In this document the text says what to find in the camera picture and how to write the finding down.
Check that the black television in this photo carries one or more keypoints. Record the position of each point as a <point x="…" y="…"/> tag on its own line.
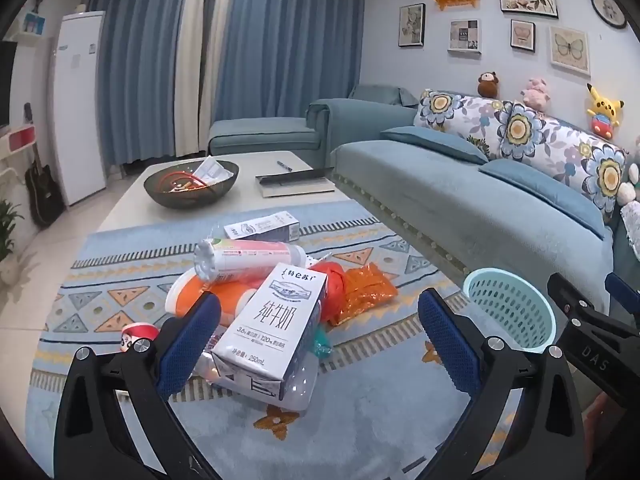
<point x="7" y="85"/>

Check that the teal plastic basket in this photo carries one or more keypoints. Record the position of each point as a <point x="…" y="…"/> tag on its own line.
<point x="520" y="310"/>

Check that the pink plastic bottle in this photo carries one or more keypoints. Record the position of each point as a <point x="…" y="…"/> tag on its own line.
<point x="245" y="257"/>

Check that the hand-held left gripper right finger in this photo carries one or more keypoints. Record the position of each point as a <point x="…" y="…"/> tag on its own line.
<point x="450" y="345"/>

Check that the small butterfly picture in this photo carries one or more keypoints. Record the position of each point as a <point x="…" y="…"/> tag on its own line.
<point x="523" y="36"/>

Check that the yellow plush toy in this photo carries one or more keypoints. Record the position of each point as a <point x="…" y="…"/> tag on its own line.
<point x="604" y="110"/>

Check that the red plastic bag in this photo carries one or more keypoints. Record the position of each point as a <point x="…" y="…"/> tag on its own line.
<point x="330" y="285"/>

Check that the teal cushion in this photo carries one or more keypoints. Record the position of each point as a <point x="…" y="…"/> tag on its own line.
<point x="380" y="94"/>

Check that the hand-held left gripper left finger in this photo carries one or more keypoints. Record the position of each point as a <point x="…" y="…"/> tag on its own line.
<point x="190" y="345"/>

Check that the white plush toy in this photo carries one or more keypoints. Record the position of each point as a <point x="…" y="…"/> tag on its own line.
<point x="631" y="180"/>

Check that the teal plastic wrapper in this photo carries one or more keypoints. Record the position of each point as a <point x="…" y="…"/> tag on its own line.
<point x="322" y="342"/>

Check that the white milk carton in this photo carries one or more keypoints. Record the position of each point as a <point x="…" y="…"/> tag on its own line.
<point x="270" y="330"/>

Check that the white sheer curtain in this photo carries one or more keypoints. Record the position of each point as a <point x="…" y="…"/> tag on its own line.
<point x="205" y="60"/>

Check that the black guitar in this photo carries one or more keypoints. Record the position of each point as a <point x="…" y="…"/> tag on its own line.
<point x="42" y="190"/>

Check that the green potted plant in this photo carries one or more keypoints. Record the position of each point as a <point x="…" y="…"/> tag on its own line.
<point x="9" y="230"/>

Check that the large butterfly picture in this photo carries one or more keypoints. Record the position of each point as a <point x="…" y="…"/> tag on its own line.
<point x="569" y="48"/>

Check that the orange white plastic bottle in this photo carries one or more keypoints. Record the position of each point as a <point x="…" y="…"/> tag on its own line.
<point x="235" y="296"/>

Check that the brown monkey plush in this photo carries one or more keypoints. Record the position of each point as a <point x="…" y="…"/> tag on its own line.
<point x="488" y="85"/>

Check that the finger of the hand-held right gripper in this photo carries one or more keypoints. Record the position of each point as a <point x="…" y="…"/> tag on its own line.
<point x="622" y="290"/>
<point x="575" y="305"/>

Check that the pink pig plush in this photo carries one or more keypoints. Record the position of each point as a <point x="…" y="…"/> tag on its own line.
<point x="536" y="92"/>

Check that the white book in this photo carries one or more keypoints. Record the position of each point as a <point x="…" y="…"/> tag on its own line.
<point x="295" y="189"/>

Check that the blue curtain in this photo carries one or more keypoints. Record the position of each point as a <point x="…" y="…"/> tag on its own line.
<point x="140" y="60"/>
<point x="290" y="35"/>

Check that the orange foil wrapper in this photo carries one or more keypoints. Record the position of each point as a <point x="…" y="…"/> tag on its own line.
<point x="367" y="292"/>

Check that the white paper packet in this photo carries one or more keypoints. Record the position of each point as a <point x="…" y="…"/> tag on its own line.
<point x="215" y="170"/>

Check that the dark pen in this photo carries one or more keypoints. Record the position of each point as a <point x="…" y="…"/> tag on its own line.
<point x="286" y="164"/>

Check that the patterned blue rug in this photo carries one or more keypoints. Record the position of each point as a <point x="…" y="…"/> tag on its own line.
<point x="125" y="260"/>

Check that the clear plastic bottle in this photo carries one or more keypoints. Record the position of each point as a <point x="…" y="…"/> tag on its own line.
<point x="300" y="385"/>

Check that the floral pillow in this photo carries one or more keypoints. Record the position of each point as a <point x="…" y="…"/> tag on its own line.
<point x="460" y="115"/>
<point x="560" y="145"/>

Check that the blue flat cushion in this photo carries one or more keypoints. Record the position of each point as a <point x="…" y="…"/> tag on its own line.
<point x="545" y="190"/>
<point x="430" y="142"/>

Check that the teal sofa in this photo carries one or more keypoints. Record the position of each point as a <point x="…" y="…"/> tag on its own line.
<point x="450" y="200"/>

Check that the white wall shelf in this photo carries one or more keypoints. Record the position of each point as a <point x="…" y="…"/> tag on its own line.
<point x="31" y="25"/>

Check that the white collage canvas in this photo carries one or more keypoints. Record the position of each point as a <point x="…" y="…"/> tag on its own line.
<point x="464" y="36"/>

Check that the tall black picture frame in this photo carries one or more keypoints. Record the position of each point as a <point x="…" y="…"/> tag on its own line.
<point x="412" y="25"/>

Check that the blue white carton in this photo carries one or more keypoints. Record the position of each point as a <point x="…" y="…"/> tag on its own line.
<point x="260" y="225"/>

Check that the dark mesh bowl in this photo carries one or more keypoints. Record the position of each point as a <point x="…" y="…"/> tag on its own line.
<point x="190" y="199"/>

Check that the red white rack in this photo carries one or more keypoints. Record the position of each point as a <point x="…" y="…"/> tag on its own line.
<point x="20" y="139"/>

